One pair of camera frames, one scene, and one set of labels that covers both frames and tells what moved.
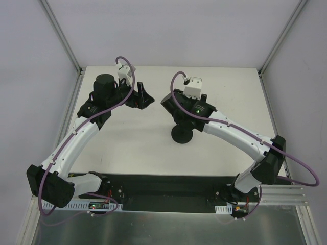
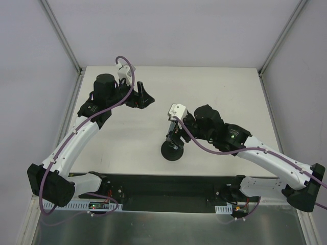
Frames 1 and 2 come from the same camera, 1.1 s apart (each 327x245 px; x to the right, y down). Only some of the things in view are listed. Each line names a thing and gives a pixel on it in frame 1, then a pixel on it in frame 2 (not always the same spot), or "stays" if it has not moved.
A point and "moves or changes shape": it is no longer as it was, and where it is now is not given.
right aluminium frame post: (281, 37) stays
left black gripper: (135, 99) stays
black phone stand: (181, 134) moves or changes shape
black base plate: (165, 193) stays
